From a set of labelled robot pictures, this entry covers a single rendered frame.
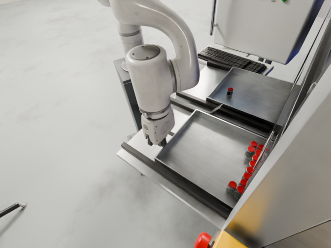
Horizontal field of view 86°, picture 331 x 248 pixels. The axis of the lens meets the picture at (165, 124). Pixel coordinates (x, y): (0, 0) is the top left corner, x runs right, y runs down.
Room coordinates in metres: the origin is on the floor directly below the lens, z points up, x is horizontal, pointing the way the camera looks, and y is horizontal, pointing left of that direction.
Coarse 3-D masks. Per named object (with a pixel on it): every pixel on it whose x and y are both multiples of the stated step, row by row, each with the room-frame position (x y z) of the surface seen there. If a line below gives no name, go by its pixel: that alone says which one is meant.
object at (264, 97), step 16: (224, 80) 0.66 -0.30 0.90; (240, 80) 0.66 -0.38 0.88; (256, 80) 0.65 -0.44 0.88; (272, 80) 0.61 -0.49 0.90; (208, 96) 0.55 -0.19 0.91; (224, 96) 0.57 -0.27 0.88; (240, 96) 0.55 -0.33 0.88; (256, 96) 0.54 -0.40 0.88; (272, 96) 0.53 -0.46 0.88; (288, 96) 0.51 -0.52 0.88; (240, 112) 0.44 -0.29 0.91; (256, 112) 0.45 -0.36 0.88; (272, 112) 0.44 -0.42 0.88; (272, 128) 0.36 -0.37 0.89
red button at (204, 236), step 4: (204, 232) 0.06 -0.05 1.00; (200, 236) 0.06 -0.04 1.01; (204, 236) 0.05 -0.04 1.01; (208, 236) 0.05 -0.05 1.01; (196, 240) 0.05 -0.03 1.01; (200, 240) 0.05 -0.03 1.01; (204, 240) 0.05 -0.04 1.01; (208, 240) 0.05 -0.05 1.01; (196, 244) 0.04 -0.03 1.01; (200, 244) 0.04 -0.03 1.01; (204, 244) 0.04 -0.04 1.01; (208, 244) 0.04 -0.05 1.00
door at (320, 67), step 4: (328, 40) 0.33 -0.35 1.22; (328, 44) 0.29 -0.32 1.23; (328, 48) 0.26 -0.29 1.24; (324, 52) 0.28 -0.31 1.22; (328, 52) 0.24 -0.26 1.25; (324, 56) 0.25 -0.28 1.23; (328, 56) 0.21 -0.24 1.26; (320, 60) 0.27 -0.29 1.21; (324, 60) 0.23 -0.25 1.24; (328, 60) 0.20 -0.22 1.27; (320, 64) 0.24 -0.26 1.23; (324, 64) 0.20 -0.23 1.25; (320, 68) 0.21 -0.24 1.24; (316, 72) 0.23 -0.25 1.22; (320, 72) 0.19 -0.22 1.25; (316, 76) 0.21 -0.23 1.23; (312, 80) 0.22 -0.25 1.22
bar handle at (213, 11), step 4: (212, 0) 1.17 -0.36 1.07; (216, 0) 1.16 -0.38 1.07; (212, 4) 1.17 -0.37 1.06; (212, 8) 1.16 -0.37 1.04; (212, 12) 1.16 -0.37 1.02; (212, 16) 1.16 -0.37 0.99; (212, 20) 1.16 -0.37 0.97; (212, 24) 1.16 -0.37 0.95; (216, 24) 1.19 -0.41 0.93; (212, 28) 1.16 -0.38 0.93; (212, 32) 1.16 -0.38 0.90
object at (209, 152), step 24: (192, 120) 0.46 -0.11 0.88; (216, 120) 0.42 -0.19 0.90; (168, 144) 0.35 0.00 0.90; (192, 144) 0.35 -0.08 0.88; (216, 144) 0.33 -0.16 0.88; (240, 144) 0.32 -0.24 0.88; (264, 144) 0.30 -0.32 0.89; (168, 168) 0.26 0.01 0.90; (192, 168) 0.26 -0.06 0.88; (216, 168) 0.25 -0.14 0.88; (240, 168) 0.24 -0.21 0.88; (216, 192) 0.17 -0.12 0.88
